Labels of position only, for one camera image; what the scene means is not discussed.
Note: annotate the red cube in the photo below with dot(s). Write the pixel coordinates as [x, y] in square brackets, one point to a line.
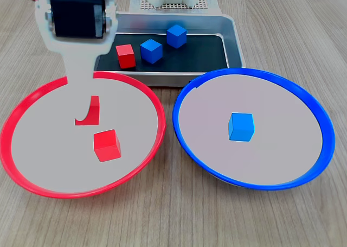
[93, 116]
[126, 56]
[107, 146]

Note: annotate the blue cube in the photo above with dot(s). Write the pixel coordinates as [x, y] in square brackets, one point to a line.
[176, 36]
[240, 129]
[150, 51]

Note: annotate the pale translucent sheet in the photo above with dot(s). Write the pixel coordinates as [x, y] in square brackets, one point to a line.
[134, 2]

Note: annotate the red-rimmed white plate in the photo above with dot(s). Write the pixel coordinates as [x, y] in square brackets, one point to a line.
[130, 108]

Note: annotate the steel tray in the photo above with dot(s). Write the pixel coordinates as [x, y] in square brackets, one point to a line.
[189, 20]

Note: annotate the black tray mat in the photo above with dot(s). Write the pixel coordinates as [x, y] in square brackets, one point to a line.
[200, 54]

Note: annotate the blue-rimmed white plate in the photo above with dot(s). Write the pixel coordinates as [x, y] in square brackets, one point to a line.
[284, 108]

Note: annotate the pale perforated base plate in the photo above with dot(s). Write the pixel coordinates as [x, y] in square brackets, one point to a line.
[173, 6]

